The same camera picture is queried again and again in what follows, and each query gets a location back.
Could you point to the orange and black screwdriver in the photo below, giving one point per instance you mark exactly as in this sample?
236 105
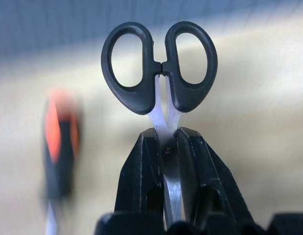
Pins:
60 147

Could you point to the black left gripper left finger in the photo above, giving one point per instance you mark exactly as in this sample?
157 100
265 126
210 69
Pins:
138 171

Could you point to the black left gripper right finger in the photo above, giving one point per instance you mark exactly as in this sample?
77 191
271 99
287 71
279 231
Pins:
210 176

